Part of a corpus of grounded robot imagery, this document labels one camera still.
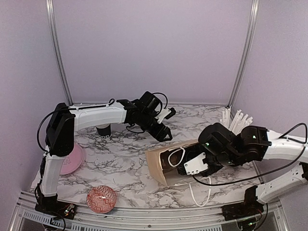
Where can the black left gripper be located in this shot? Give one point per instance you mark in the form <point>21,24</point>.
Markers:
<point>166,129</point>

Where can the aluminium corner post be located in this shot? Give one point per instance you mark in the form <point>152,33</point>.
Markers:
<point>57,50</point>
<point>246,50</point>

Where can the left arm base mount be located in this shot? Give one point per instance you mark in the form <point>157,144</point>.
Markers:
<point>51,206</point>

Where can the stack of black paper cups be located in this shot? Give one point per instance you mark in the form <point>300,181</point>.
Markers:
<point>104,131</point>

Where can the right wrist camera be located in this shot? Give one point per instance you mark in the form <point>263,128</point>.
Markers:
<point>196,165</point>

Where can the white wrapped straws bundle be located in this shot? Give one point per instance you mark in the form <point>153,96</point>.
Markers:
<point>238,123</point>

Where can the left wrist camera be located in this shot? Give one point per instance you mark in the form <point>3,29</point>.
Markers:
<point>165,114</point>

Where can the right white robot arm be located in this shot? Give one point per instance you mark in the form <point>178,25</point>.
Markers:
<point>256,143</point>

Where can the pink plastic plate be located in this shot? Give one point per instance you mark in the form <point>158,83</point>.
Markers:
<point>73,161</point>

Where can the right aluminium corner post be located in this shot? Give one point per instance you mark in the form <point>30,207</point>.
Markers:
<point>246,50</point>

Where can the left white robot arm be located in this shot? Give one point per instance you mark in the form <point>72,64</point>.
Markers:
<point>64,121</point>

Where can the brown paper takeout bag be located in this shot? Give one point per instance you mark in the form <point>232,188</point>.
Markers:
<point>163,167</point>

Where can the aluminium front frame rail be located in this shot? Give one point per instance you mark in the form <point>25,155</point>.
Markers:
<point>208,218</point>

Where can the left aluminium corner post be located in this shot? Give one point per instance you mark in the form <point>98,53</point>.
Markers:
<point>57,50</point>

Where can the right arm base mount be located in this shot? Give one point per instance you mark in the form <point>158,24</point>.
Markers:
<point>241,210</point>

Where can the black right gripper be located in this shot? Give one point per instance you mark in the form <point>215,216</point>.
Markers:
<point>199,147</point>

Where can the red patterned bowl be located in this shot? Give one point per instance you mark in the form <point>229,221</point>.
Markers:
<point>101,199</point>

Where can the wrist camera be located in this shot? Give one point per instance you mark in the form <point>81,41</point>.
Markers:
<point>196,165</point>
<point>165,114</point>

